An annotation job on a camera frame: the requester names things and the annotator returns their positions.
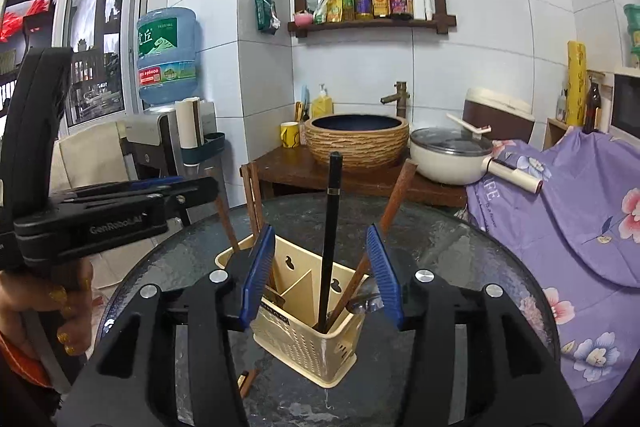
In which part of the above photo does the microwave oven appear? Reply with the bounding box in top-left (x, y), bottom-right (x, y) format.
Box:
top-left (612, 67), bottom-right (640, 138)

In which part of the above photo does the yellow soap bottle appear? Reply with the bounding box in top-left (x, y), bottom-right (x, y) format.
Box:
top-left (311, 83), bottom-right (334, 119)

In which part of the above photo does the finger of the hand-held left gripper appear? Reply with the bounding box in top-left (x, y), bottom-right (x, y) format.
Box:
top-left (50, 176), bottom-right (187, 202)
top-left (144, 179), bottom-right (221, 228)

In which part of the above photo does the brown glass bottle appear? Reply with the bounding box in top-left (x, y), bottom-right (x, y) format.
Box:
top-left (582, 77), bottom-right (601, 134)

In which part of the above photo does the brown white rice cooker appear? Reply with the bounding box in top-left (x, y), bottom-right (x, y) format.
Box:
top-left (462, 87), bottom-right (536, 144)

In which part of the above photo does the beige cloth cover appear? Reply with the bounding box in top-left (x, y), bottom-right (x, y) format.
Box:
top-left (50, 122), bottom-right (132, 208)

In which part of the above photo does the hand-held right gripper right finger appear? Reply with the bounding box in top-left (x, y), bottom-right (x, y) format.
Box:
top-left (366, 223), bottom-right (583, 427)

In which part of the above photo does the brass faucet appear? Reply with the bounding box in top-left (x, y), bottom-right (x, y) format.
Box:
top-left (380, 81), bottom-right (412, 118)

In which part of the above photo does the yellow mug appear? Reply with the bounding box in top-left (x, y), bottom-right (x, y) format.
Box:
top-left (280, 122), bottom-right (302, 149)

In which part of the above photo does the brown wooden chopstick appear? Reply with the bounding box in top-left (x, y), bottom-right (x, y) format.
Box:
top-left (240, 163), bottom-right (258, 240)
top-left (238, 368), bottom-right (259, 400)
top-left (249, 161), bottom-right (267, 238)
top-left (327, 159), bottom-right (419, 324)
top-left (215, 196), bottom-right (242, 254)

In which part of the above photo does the green tea packet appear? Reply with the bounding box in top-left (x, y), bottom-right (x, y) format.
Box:
top-left (254, 0), bottom-right (282, 36)

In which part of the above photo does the wooden shelf unit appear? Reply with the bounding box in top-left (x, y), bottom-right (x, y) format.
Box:
top-left (545, 69), bottom-right (618, 150)

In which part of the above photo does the yellow green food packet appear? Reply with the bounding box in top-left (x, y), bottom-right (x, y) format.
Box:
top-left (314, 0), bottom-right (354, 24)

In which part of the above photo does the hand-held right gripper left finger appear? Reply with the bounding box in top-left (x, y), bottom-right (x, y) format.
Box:
top-left (60, 224), bottom-right (277, 427)

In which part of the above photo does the dark wooden side table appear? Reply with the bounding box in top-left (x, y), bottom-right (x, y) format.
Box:
top-left (240, 144), bottom-right (468, 208)

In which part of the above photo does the cream perforated utensil holder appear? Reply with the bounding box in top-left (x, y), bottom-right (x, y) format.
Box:
top-left (215, 234), bottom-right (371, 389)

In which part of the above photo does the person's left hand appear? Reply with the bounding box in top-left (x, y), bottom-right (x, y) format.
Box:
top-left (0, 258), bottom-right (96, 356)

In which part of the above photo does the yellow printed scroll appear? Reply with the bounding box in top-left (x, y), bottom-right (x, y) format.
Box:
top-left (567, 40), bottom-right (589, 128)

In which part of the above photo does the black chopstick with gold band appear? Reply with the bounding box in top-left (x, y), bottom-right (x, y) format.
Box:
top-left (315, 152), bottom-right (344, 334)

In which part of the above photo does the teal roll holder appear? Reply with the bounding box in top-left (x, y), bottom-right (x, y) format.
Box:
top-left (180, 132), bottom-right (226, 166)

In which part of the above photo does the white pot with glass lid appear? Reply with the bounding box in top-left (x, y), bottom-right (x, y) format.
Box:
top-left (409, 113), bottom-right (545, 196)

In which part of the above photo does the cream paper roll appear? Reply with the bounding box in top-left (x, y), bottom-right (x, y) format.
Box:
top-left (175, 97), bottom-right (203, 164)

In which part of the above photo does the stack of green cups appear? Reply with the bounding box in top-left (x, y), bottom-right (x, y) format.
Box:
top-left (622, 4), bottom-right (640, 68)

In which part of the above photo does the purple floral cloth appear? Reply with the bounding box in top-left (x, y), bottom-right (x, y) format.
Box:
top-left (466, 127), bottom-right (640, 423)

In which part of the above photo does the red banner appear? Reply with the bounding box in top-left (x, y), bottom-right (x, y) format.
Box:
top-left (0, 0), bottom-right (57, 44)

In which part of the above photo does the woven pattern wash basin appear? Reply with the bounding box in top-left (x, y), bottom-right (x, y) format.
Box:
top-left (304, 114), bottom-right (410, 172)

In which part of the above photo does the water dispenser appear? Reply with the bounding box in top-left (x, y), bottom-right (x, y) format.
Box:
top-left (122, 99), bottom-right (219, 210)

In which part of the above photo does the blue water jug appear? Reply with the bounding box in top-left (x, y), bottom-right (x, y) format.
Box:
top-left (136, 7), bottom-right (199, 108)

